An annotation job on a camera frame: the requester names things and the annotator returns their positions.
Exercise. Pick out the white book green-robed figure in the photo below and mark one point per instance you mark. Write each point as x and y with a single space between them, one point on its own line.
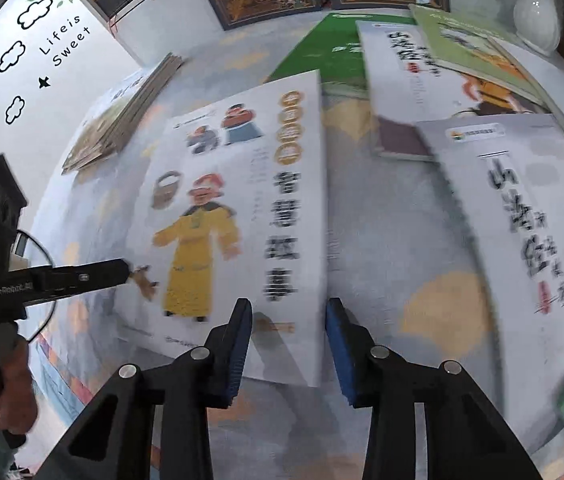
512 220

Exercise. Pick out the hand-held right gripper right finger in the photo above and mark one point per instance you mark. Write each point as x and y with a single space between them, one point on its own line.
339 355

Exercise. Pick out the white book yellow-robed figure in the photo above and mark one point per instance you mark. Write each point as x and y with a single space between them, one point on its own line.
272 240

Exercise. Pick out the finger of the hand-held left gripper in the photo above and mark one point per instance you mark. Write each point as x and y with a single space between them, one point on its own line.
82 280

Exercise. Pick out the white book orange figure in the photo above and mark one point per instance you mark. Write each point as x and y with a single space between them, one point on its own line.
412 85

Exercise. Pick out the black wall lettering sticker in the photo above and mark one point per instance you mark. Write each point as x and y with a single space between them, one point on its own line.
64 40

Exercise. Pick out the white ribbed vase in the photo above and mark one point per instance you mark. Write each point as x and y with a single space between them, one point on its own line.
537 15

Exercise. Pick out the cloud wall sticker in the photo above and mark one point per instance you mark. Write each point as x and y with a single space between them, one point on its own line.
15 110
36 11
12 56

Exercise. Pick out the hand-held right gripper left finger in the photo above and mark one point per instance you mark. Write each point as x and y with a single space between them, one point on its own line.
239 355

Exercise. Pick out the light green book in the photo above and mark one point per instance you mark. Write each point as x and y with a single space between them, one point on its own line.
467 45

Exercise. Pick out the stack of thin books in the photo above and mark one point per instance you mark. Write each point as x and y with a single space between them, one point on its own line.
122 115

